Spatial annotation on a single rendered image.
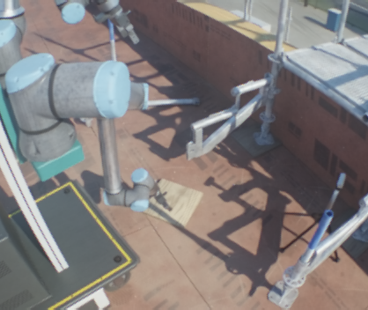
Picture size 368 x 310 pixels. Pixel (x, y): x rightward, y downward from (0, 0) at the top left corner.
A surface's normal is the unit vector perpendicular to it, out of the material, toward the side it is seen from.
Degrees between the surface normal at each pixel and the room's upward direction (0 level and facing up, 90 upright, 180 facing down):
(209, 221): 0
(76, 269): 0
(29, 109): 92
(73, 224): 0
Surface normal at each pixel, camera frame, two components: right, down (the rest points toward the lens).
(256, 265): 0.00, -0.73
